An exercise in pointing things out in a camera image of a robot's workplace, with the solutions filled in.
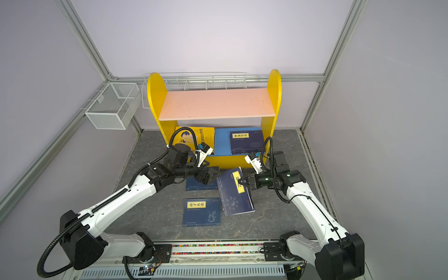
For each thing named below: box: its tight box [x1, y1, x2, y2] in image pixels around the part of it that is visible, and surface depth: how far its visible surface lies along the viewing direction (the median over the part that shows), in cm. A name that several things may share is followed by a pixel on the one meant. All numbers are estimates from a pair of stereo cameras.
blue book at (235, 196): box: [215, 166, 256, 217], surface depth 75 cm
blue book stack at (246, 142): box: [229, 130, 264, 156], surface depth 96 cm
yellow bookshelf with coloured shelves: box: [147, 68, 282, 169], surface depth 79 cm
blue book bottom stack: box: [182, 197, 222, 228], surface depth 85 cm
